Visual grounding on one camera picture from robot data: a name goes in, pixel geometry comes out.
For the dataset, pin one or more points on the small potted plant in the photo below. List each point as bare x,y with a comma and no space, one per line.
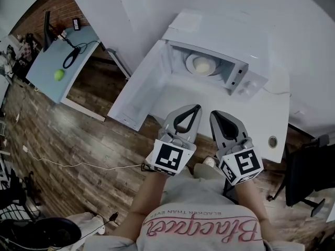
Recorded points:
62,30

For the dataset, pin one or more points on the white microwave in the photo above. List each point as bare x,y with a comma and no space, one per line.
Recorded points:
144,93

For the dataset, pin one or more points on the white perforated shoe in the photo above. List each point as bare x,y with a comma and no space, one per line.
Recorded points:
210,161

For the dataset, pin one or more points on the white plug adapter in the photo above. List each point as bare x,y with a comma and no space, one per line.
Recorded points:
25,148

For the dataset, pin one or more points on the green apple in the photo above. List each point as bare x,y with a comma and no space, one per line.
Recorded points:
59,75

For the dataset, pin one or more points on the person's right forearm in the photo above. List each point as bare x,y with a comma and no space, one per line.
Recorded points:
251,200

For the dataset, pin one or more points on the person's beige trousers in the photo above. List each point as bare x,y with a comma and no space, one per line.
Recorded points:
209,172

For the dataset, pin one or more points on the black rectangular device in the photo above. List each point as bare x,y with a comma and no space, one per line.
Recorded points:
76,24

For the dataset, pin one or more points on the black office chair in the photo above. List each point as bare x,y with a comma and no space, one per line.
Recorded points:
306,171

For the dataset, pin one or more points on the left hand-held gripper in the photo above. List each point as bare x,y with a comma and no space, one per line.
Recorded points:
167,155

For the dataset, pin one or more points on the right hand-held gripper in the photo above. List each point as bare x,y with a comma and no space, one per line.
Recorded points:
246,163

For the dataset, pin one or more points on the person's white printed t-shirt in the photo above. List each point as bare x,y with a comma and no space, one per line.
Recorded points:
199,203

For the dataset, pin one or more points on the white folded cloth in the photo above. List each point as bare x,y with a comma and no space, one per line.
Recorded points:
185,22

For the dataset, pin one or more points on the light blue table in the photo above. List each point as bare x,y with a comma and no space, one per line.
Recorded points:
49,69

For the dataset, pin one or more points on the person's left forearm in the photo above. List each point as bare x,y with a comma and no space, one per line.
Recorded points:
146,195

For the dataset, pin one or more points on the white desk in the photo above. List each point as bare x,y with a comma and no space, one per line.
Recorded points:
261,119

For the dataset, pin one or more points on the white plate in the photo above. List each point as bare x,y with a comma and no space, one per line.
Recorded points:
191,64

